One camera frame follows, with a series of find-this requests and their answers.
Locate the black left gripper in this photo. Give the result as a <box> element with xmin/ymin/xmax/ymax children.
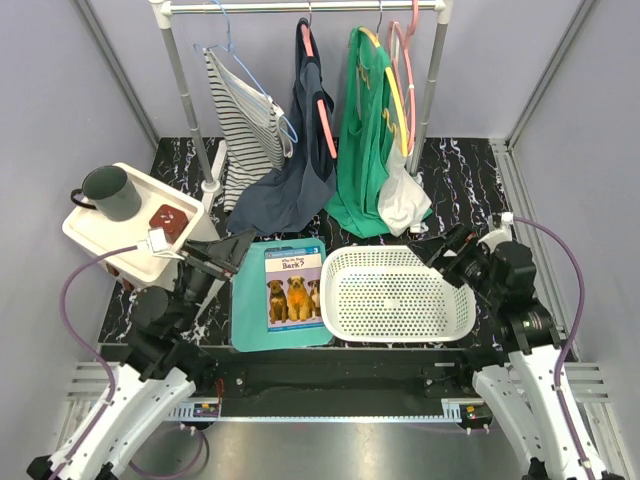
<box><xmin>176</xmin><ymin>228</ymin><xmax>257</xmax><ymax>331</ymax></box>

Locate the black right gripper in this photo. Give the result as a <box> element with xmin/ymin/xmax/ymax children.
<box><xmin>407</xmin><ymin>221</ymin><xmax>503</xmax><ymax>304</ymax></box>

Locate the green tank top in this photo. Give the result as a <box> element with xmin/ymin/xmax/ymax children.
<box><xmin>325</xmin><ymin>27</ymin><xmax>399</xmax><ymax>238</ymax></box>

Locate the yellow hanger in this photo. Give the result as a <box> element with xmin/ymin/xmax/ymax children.
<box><xmin>357</xmin><ymin>27</ymin><xmax>410</xmax><ymax>157</ymax></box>

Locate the pink plastic hanger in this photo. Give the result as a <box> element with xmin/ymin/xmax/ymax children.
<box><xmin>388</xmin><ymin>0</ymin><xmax>419</xmax><ymax>154</ymax></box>

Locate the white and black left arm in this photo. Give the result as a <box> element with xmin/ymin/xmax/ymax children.
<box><xmin>27</xmin><ymin>228</ymin><xmax>256</xmax><ymax>479</ymax></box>

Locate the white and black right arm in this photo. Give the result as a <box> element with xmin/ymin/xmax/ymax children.
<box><xmin>409</xmin><ymin>224</ymin><xmax>617</xmax><ymax>479</ymax></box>

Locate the navy blue tank top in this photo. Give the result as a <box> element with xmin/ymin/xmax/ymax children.
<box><xmin>227</xmin><ymin>18</ymin><xmax>336</xmax><ymax>236</ymax></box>

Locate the striped white tank top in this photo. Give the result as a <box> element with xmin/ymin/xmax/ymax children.
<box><xmin>203</xmin><ymin>49</ymin><xmax>294</xmax><ymax>213</ymax></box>

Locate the coral pink hanger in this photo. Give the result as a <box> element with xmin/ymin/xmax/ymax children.
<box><xmin>301</xmin><ymin>24</ymin><xmax>337</xmax><ymax>159</ymax></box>

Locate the dark red cube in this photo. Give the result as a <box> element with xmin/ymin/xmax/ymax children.
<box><xmin>149</xmin><ymin>204</ymin><xmax>189</xmax><ymax>244</ymax></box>

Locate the teal tray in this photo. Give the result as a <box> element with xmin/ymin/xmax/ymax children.
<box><xmin>231</xmin><ymin>238</ymin><xmax>332</xmax><ymax>353</ymax></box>

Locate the white perforated plastic basket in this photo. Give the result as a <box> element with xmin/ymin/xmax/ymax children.
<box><xmin>320</xmin><ymin>245</ymin><xmax>476</xmax><ymax>343</ymax></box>

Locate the dog picture book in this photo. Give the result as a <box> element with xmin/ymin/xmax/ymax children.
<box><xmin>264</xmin><ymin>245</ymin><xmax>323</xmax><ymax>332</ymax></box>

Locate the dark grey mug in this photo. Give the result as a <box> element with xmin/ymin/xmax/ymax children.
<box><xmin>70</xmin><ymin>165</ymin><xmax>142</xmax><ymax>222</ymax></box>

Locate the metal clothes rack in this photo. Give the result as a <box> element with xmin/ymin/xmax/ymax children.
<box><xmin>151</xmin><ymin>1</ymin><xmax>453</xmax><ymax>212</ymax></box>

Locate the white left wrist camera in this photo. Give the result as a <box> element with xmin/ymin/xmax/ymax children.
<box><xmin>136</xmin><ymin>227</ymin><xmax>183</xmax><ymax>260</ymax></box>

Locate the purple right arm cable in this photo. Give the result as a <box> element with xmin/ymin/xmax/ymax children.
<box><xmin>512</xmin><ymin>216</ymin><xmax>587</xmax><ymax>480</ymax></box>

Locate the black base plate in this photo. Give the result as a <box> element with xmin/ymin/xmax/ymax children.
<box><xmin>196</xmin><ymin>347</ymin><xmax>480</xmax><ymax>418</ymax></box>

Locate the light blue wire hanger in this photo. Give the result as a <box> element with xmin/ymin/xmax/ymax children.
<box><xmin>193</xmin><ymin>0</ymin><xmax>299</xmax><ymax>144</ymax></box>

